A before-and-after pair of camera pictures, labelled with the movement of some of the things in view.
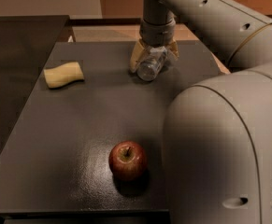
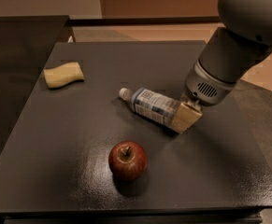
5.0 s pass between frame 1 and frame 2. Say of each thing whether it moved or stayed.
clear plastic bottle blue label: moved
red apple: stayed
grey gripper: moved
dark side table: stayed
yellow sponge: stayed
